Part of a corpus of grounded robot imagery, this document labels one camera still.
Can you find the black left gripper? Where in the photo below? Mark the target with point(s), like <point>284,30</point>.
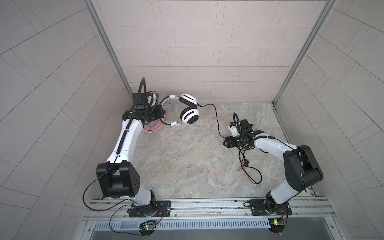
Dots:
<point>159,114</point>

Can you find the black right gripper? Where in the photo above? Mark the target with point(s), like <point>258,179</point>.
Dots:
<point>229,139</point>

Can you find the pink headphones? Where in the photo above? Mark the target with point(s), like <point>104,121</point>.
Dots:
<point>153,127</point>

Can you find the white black headphones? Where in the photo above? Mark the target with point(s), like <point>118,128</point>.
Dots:
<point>189,115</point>

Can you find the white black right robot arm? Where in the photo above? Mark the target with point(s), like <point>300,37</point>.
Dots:
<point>301,167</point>

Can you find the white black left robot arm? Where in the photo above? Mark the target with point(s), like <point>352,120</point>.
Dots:
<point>118,177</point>

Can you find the right circuit board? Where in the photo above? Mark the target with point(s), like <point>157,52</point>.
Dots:
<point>277,226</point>

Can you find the circuit board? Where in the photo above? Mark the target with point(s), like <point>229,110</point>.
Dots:
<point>277,226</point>
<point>147,226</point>

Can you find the left circuit board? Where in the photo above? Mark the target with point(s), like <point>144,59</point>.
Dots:
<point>147,226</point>

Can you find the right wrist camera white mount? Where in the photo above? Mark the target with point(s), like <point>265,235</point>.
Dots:
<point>234,128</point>

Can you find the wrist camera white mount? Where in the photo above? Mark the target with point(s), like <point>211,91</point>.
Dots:
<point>234,128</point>
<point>153,98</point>

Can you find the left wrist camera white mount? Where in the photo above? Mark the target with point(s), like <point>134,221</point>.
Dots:
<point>153,98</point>

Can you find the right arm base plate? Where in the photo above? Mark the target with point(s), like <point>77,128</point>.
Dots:
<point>268,208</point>

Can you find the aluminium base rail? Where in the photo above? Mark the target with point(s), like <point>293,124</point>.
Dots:
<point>212,208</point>

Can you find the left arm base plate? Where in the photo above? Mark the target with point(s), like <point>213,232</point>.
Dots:
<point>159,209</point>

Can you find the aluminium corner post left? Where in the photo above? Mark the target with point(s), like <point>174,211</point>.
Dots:
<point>91,9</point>

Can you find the aluminium corner post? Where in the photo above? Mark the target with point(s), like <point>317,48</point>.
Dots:
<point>91,9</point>
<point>324,14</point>

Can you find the aluminium corner post right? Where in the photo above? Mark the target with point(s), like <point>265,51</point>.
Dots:
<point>324,14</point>

